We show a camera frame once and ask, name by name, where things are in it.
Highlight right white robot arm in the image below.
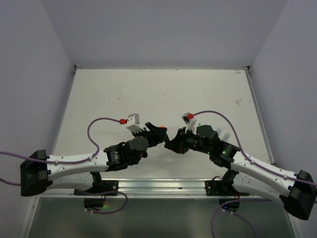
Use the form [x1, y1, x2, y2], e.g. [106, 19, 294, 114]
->
[164, 125, 317, 220]

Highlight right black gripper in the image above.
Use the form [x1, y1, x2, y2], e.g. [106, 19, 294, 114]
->
[164, 125, 211, 154]

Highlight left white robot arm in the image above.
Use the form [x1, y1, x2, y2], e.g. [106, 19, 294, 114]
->
[20, 118, 167, 197]

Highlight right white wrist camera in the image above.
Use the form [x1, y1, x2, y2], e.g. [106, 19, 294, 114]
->
[181, 113, 197, 132]

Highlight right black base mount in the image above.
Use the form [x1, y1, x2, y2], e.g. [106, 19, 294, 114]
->
[204, 170, 250, 200]

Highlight green translucent pen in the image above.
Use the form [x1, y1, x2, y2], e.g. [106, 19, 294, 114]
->
[222, 132, 231, 141]

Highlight aluminium front rail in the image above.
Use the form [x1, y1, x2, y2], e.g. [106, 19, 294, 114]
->
[32, 177, 293, 199]

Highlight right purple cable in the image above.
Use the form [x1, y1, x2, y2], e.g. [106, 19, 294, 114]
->
[182, 110, 317, 238]

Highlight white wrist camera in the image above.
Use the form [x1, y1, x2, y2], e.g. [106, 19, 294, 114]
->
[126, 113, 145, 134]
[181, 113, 197, 132]

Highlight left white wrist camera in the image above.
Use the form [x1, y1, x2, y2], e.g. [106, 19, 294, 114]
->
[126, 113, 145, 134]

